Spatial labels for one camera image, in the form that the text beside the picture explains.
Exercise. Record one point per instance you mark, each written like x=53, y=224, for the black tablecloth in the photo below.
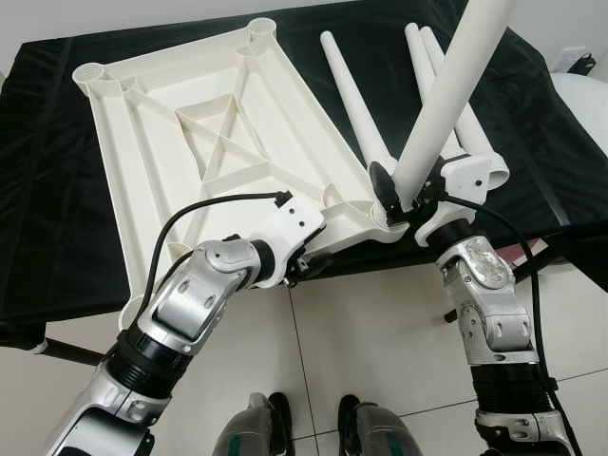
x=38, y=190

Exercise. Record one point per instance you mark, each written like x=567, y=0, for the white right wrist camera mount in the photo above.
x=465, y=176

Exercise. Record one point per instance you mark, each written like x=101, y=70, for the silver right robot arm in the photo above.
x=484, y=294

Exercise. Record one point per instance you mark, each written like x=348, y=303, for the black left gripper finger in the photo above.
x=321, y=260

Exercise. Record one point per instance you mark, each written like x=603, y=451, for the white plastic table top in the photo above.
x=190, y=114

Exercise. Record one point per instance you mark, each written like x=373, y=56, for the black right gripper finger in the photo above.
x=383, y=188

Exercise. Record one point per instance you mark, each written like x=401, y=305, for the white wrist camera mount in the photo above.
x=465, y=176
x=294, y=223

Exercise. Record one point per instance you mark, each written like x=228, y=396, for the white round appliance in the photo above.
x=584, y=104

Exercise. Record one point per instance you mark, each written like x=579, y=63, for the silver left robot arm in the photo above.
x=190, y=294

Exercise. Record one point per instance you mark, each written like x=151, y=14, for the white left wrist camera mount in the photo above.
x=294, y=223

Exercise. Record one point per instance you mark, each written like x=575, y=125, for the grey robot right leg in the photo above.
x=380, y=432

